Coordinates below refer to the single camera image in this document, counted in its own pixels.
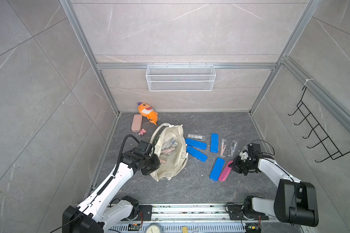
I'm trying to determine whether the beige canvas bag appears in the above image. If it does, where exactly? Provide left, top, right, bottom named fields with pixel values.
left=150, top=123, right=188, bottom=182

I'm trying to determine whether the blue compass set case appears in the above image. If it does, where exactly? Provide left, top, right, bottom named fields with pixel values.
left=210, top=133, right=219, bottom=153

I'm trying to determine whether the clear labelled compass case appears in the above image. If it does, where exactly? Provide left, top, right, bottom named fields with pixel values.
left=187, top=134, right=206, bottom=141

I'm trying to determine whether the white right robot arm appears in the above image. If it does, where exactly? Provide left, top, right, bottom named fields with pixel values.
left=229, top=156, right=319, bottom=227

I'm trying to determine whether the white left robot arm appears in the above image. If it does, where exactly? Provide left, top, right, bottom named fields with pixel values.
left=60, top=140, right=160, bottom=233

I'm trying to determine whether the clear plastic case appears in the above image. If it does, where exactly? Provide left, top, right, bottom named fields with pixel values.
left=161, top=137, right=178, bottom=154

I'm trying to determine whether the pink bear figurine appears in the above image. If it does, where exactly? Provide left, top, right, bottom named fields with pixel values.
left=138, top=128, right=147, bottom=136

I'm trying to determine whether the pink rectangular case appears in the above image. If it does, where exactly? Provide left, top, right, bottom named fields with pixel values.
left=131, top=114, right=143, bottom=133

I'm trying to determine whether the orange plush shark toy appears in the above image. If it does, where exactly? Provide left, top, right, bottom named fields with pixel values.
left=137, top=103, right=158, bottom=125

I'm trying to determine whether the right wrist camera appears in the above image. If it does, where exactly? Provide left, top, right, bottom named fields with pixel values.
left=240, top=143, right=263, bottom=160

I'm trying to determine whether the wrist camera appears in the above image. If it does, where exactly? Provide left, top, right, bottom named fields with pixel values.
left=240, top=143, right=263, bottom=160
left=133, top=140, right=153, bottom=157

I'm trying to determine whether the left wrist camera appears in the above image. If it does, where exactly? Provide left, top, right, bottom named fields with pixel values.
left=133, top=140, right=153, bottom=157

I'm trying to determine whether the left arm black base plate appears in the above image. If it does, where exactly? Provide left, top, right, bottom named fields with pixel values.
left=123, top=205, right=153, bottom=221

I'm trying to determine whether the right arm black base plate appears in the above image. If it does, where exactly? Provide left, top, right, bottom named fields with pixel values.
left=225, top=203, right=269, bottom=221

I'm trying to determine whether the black wire hook rack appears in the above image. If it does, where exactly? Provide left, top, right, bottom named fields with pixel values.
left=287, top=87, right=350, bottom=163

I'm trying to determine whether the white wire mesh basket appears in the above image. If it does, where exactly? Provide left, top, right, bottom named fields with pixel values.
left=145, top=65, right=216, bottom=92

